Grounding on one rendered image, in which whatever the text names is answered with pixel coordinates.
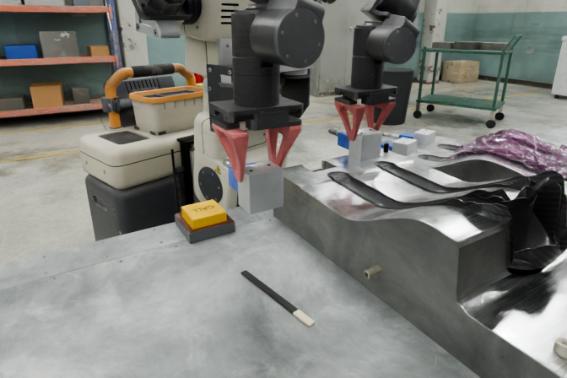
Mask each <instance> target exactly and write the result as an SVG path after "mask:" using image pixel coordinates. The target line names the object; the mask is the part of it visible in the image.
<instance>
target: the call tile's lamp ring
mask: <svg viewBox="0 0 567 378"><path fill-rule="evenodd" d="M181 214H182V213H176V214H175V216H176V217H177V218H178V219H179V220H180V221H181V223H182V224H183V225H184V227H185V228H186V229H187V231H188V232H189V233H192V232H196V231H199V230H205V229H208V228H212V227H215V226H219V225H222V224H227V223H231V222H234V220H233V219H232V218H231V217H230V216H229V215H228V214H227V219H228V221H224V222H221V223H217V224H212V225H209V226H205V227H202V228H198V229H191V228H190V226H189V225H188V224H187V223H186V221H185V220H184V219H183V218H182V217H181Z"/></svg>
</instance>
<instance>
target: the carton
mask: <svg viewBox="0 0 567 378"><path fill-rule="evenodd" d="M479 63H480V62H477V61H470V60H456V61H443V70H442V76H441V81H442V82H449V83H456V84H461V83H469V82H477V81H478V73H479Z"/></svg>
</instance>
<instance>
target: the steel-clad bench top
mask: <svg viewBox="0 0 567 378"><path fill-rule="evenodd" d="M225 211H226V213H227V214H228V215H229V216H230V217H231V218H232V219H233V220H234V221H235V232H232V233H229V234H226V235H221V236H217V237H214V238H211V239H207V240H202V241H199V242H196V243H192V244H190V243H189V242H188V240H187V239H186V237H185V236H184V235H183V234H182V233H181V231H180V230H179V228H178V227H177V226H176V222H174V223H170V224H164V225H161V226H156V227H153V228H149V229H143V230H139V231H136V232H132V233H129V234H125V235H118V236H115V237H111V238H108V239H104V240H98V241H95V242H91V243H87V244H83V245H80V246H74V247H70V248H67V249H63V250H60V251H53V252H49V253H46V254H42V255H39V256H33V257H29V258H25V259H22V260H18V261H14V262H8V263H4V264H1V265H0V378H480V377H479V376H478V375H476V374H475V373H474V372H472V371H471V370H470V369H468V368H467V367H466V366H465V365H464V364H463V363H461V362H460V361H459V360H458V359H456V358H455V357H453V356H452V355H451V354H449V353H448V352H447V351H445V350H444V349H443V348H442V347H441V346H440V345H439V344H437V343H436V342H434V341H433V340H432V339H431V338H429V337H428V336H426V335H425V334H424V333H423V332H421V331H420V330H419V329H418V328H417V327H415V326H414V325H413V324H412V323H410V322H409V321H408V320H406V319H405V318H404V317H402V316H401V315H400V314H398V313H397V312H396V311H394V310H393V309H392V308H391V307H390V306H389V305H387V304H386V303H385V302H383V301H382V300H381V299H379V298H378V297H377V296H375V295H374V294H373V293H371V292H370V291H369V290H368V289H367V288H366V287H364V286H363V285H362V284H361V283H359V282H358V281H356V280H355V279H354V278H352V277H351V276H350V275H349V274H347V273H346V272H344V271H343V270H342V269H341V268H340V267H339V266H337V265H336V264H335V263H334V262H332V261H331V260H330V259H328V258H327V257H326V256H324V255H323V254H322V253H320V252H319V251H318V250H317V249H316V248H315V247H313V246H312V245H311V244H309V243H308V242H307V241H305V240H304V239H303V238H301V237H300V236H299V235H297V234H296V233H295V232H294V231H293V230H292V229H290V228H289V227H288V226H286V225H285V224H284V223H282V222H281V221H280V220H279V219H277V218H276V217H274V216H273V209H270V210H267V211H263V212H260V213H254V214H249V213H248V212H247V211H246V210H245V209H244V208H242V207H241V206H239V207H236V208H230V209H225ZM245 270H246V271H248V272H249V273H251V274H252V275H253V276H255V277H256V278H258V279H259V280H260V281H262V282H263V283H264V284H266V285H267V286H268V287H269V288H270V289H272V290H273V291H275V292H276V293H277V294H279V295H280V296H282V297H283V298H284V299H286V300H287V301H288V302H289V303H290V304H292V305H293V306H295V307H296V308H297V309H299V310H300V311H302V312H303V313H305V314H306V315H307V316H308V317H309V318H311V319H312V320H313V321H315V324H314V325H313V326H311V327H308V326H307V325H306V324H305V323H304V322H302V321H301V320H300V319H298V318H297V317H296V316H294V315H293V314H292V313H290V312H289V311H288V310H286V309H285V308H284V307H282V306H281V305H280V304H279V303H278V302H277V301H275V300H274V299H272V298H271V297H270V296H268V295H267V294H266V293H264V292H263V291H262V290H260V289H259V288H258V287H257V286H256V285H255V284H253V283H252V282H251V281H249V280H248V279H247V278H245V277H244V276H242V275H241V272H243V271H245Z"/></svg>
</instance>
